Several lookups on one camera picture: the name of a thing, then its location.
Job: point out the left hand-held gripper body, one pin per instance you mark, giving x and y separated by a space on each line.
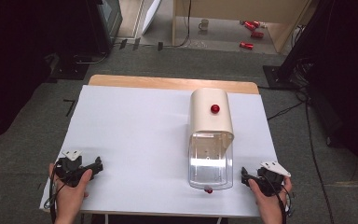
70 169

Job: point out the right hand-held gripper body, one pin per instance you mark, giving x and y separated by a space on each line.
272 182

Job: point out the cream and clear bread box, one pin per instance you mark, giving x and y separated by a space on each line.
210 140

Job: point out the person's right hand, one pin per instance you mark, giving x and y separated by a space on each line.
268 203

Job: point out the person's left hand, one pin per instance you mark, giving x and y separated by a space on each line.
70 199

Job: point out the white board sheet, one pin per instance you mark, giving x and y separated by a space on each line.
136 140

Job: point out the black tape mark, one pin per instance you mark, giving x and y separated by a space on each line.
71 107

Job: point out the wooden table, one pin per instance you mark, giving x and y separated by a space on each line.
155 82

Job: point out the black tape strip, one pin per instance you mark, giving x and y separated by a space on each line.
123 44
136 44
160 46

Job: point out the dark curtain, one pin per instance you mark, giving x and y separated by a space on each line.
15 62
351 77

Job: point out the black stand with base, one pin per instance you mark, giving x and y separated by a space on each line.
295 59

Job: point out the red can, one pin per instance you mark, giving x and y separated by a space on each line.
256 23
246 45
257 34
249 25

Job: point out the dark monitor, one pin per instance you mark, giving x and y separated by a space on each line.
107 21

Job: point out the grey mug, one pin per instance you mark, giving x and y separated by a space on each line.
203 24

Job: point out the white panel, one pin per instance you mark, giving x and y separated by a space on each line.
150 14

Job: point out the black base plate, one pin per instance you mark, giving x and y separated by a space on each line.
69 70

